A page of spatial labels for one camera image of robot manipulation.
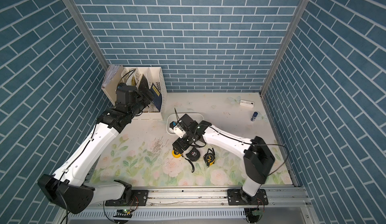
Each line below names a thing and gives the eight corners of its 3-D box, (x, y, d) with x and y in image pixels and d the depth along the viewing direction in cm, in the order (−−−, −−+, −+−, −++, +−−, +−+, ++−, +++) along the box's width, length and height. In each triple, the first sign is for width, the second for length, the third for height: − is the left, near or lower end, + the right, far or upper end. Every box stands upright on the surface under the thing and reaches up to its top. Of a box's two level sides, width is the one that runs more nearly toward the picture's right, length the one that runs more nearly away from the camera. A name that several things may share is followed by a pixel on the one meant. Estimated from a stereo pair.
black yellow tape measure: (203, 166, 86) (204, 164, 83) (203, 150, 92) (203, 148, 89) (214, 166, 86) (215, 164, 83) (214, 150, 92) (214, 148, 90)
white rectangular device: (239, 105, 116) (240, 103, 114) (240, 101, 119) (240, 99, 117) (252, 108, 114) (253, 106, 112) (253, 104, 117) (254, 101, 115)
